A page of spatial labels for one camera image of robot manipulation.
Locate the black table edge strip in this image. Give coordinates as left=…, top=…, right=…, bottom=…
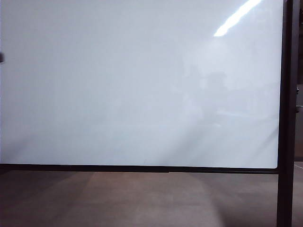
left=0, top=166, right=170, bottom=174

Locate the white whiteboard with black frame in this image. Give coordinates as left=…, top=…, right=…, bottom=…
left=0, top=0, right=285, bottom=175

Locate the black whiteboard stand post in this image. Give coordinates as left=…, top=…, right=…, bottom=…
left=276, top=0, right=296, bottom=227

